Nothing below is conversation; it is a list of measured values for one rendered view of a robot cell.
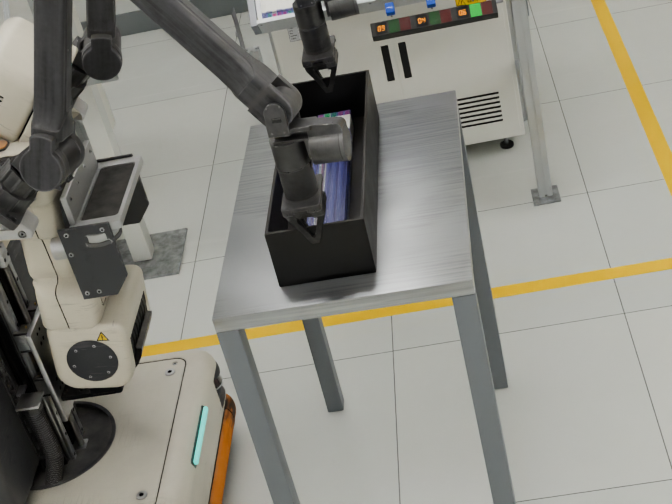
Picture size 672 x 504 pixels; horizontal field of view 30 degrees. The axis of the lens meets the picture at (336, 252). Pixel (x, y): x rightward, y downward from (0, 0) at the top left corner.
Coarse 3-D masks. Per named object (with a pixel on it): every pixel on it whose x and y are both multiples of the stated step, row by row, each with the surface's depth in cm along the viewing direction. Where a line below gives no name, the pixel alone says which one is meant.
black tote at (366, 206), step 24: (360, 72) 257; (312, 96) 260; (336, 96) 260; (360, 96) 260; (360, 120) 261; (360, 144) 252; (360, 168) 244; (360, 192) 237; (360, 216) 229; (288, 240) 212; (336, 240) 212; (360, 240) 212; (288, 264) 215; (312, 264) 215; (336, 264) 215; (360, 264) 215
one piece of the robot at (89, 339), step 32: (0, 160) 222; (64, 224) 238; (32, 256) 243; (64, 288) 244; (128, 288) 257; (64, 320) 246; (96, 320) 247; (128, 320) 251; (64, 352) 251; (96, 352) 250; (128, 352) 251; (96, 384) 255
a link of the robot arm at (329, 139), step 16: (272, 112) 197; (272, 128) 198; (288, 128) 198; (304, 128) 198; (320, 128) 199; (336, 128) 198; (320, 144) 199; (336, 144) 198; (320, 160) 200; (336, 160) 200
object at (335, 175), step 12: (348, 120) 255; (324, 168) 240; (336, 168) 239; (348, 168) 240; (324, 180) 236; (336, 180) 235; (348, 180) 237; (336, 192) 232; (348, 192) 235; (336, 204) 228; (348, 204) 232; (336, 216) 225; (348, 216) 230
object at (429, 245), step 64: (256, 128) 271; (384, 128) 258; (448, 128) 252; (256, 192) 248; (384, 192) 237; (448, 192) 232; (256, 256) 228; (384, 256) 219; (448, 256) 215; (256, 320) 214; (320, 320) 299; (256, 384) 222; (320, 384) 307; (256, 448) 231
